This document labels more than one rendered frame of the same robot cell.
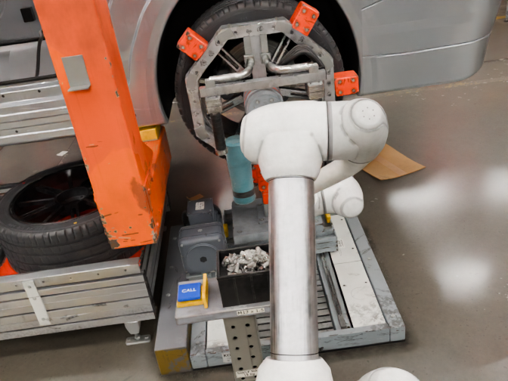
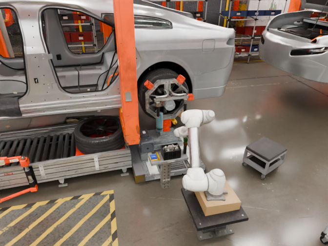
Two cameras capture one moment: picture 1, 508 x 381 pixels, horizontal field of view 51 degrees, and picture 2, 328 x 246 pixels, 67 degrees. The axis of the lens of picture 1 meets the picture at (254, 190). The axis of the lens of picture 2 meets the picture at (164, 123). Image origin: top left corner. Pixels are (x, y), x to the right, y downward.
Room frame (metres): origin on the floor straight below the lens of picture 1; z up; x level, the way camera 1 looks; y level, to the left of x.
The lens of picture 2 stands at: (-0.82, 0.75, 2.21)
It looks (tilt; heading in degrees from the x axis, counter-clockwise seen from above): 31 degrees down; 344
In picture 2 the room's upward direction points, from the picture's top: 1 degrees clockwise
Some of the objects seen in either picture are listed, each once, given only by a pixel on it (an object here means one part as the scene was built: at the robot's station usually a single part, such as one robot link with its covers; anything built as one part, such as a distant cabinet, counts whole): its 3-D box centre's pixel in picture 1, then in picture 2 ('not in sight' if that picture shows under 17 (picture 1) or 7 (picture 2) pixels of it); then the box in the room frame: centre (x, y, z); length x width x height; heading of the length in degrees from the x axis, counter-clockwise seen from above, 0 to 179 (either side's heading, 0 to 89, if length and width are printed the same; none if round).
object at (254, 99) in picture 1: (263, 102); (168, 102); (1.85, -0.08, 0.85); 0.21 x 0.14 x 0.14; 0
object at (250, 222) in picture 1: (272, 194); (162, 128); (2.09, -0.08, 0.32); 0.40 x 0.30 x 0.28; 90
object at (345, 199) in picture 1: (342, 197); not in sight; (1.45, -0.28, 0.64); 0.16 x 0.13 x 0.11; 179
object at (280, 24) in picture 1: (261, 95); (166, 99); (1.92, -0.08, 0.85); 0.54 x 0.07 x 0.54; 90
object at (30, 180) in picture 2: not in sight; (29, 173); (1.58, 1.60, 0.30); 0.09 x 0.05 x 0.50; 90
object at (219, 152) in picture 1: (218, 131); (157, 111); (1.68, 0.09, 0.83); 0.04 x 0.04 x 0.16
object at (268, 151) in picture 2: not in sight; (263, 157); (1.29, -1.24, 0.17); 0.43 x 0.36 x 0.34; 110
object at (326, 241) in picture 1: (277, 228); (162, 139); (2.09, -0.08, 0.13); 0.50 x 0.36 x 0.10; 90
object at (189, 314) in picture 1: (245, 293); (168, 156); (1.30, 0.07, 0.44); 0.43 x 0.17 x 0.03; 90
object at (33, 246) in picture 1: (78, 214); (101, 134); (2.05, 0.78, 0.39); 0.66 x 0.66 x 0.24
